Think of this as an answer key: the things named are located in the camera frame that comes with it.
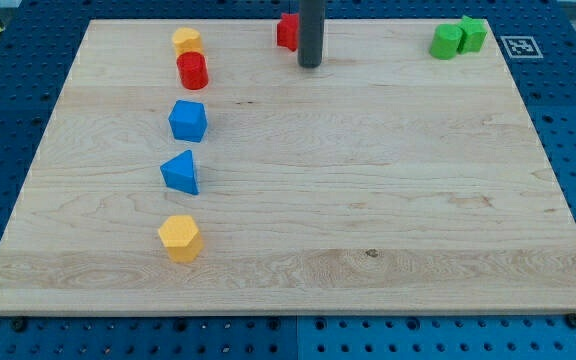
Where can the yellow hexagon block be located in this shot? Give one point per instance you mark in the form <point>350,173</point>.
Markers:
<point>181,238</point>

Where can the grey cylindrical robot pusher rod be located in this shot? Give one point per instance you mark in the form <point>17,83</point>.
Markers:
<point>311,33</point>

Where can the blue cube block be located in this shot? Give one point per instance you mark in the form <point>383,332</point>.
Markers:
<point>188,121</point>

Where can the light wooden board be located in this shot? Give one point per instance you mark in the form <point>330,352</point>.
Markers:
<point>383,182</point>

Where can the green cylinder block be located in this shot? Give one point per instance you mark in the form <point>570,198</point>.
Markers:
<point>445,42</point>

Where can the red cylinder block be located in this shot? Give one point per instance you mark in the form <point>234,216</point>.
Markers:
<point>192,70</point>

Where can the yellow heart block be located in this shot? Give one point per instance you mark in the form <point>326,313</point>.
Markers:
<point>187,39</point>

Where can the white fiducial marker tag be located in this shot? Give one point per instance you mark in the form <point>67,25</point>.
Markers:
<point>521,47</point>

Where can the green star block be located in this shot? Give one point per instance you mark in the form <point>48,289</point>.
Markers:
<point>474,32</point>

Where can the blue triangle block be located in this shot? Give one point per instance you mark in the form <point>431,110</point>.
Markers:
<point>179,173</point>

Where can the red star block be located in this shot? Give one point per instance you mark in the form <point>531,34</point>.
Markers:
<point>287,31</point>

